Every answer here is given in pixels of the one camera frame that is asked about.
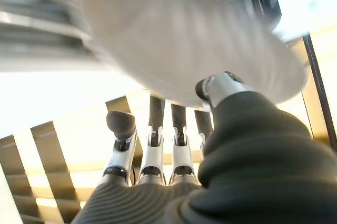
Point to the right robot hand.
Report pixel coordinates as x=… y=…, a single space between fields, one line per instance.
x=250 y=168

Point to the cream round plate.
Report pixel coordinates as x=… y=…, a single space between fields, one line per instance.
x=171 y=37

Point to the yellow window with dark frame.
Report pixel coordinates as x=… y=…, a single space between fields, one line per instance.
x=79 y=132

